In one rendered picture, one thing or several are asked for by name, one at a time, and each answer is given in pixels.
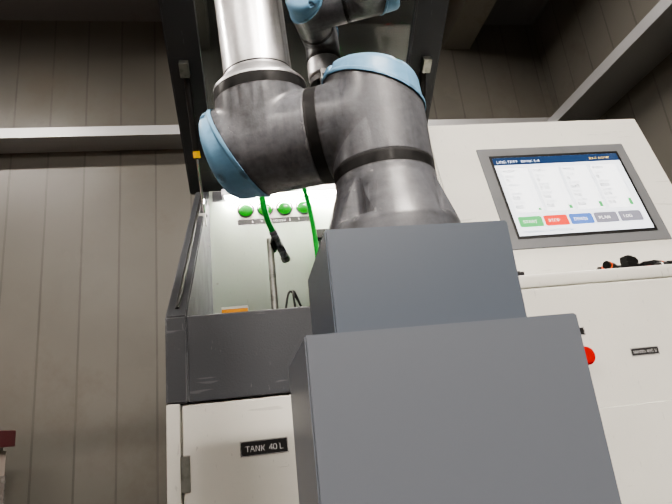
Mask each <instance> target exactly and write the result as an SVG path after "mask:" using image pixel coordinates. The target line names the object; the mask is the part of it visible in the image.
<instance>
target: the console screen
mask: <svg viewBox="0 0 672 504"><path fill-rule="evenodd" d="M476 153H477V155H478V158H479V161H480V164H481V167H482V170H483V173H484V176H485V179H486V181H487V184H488V187H489V190H490V193H491V196H492V199H493V202H494V204H495V207H496V210H497V213H498V216H499V219H500V221H501V220H505V221H506V222H507V225H508V230H509V234H510V239H511V244H512V249H513V250H525V249H539V248H554V247H568V246H582V245H597V244H611V243H625V242H640V241H654V240H668V239H672V237H671V235H670V233H669V232H668V230H667V228H666V226H665V224H664V222H663V220H662V218H661V217H660V215H659V213H658V211H657V209H656V207H655V205H654V204H653V202H652V200H651V198H650V196H649V194H648V192H647V190H646V189H645V187H644V185H643V183H642V181H641V179H640V177H639V175H638V174H637V172H636V170H635V168H634V166H633V164H632V162H631V161H630V159H629V157H628V155H627V153H626V151H625V149H624V147H623V146H622V144H601V145H577V146H553V147H529V148H506V149H482V150H476Z"/></svg>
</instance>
